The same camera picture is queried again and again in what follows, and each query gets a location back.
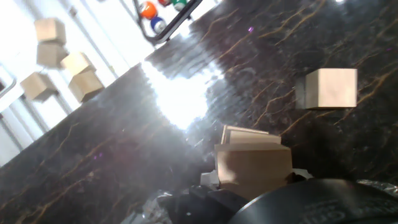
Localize green ball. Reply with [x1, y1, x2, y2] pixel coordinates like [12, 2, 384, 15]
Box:
[172, 0, 188, 12]

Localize orange ball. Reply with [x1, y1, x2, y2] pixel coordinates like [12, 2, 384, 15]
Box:
[139, 1, 159, 20]

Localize black tray of balls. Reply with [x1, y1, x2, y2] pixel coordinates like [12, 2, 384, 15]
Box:
[132, 0, 205, 46]

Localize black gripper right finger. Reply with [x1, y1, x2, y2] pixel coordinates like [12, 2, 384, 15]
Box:
[287, 167, 314, 184]

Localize small wooden cube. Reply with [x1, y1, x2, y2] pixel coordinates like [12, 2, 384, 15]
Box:
[34, 17, 67, 44]
[60, 52, 97, 77]
[36, 42, 69, 69]
[20, 71, 58, 102]
[67, 70, 105, 103]

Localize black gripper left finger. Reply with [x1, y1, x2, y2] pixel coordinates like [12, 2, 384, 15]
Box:
[177, 169, 249, 224]

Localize blue ball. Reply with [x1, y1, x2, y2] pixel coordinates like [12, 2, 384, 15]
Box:
[150, 16, 168, 35]

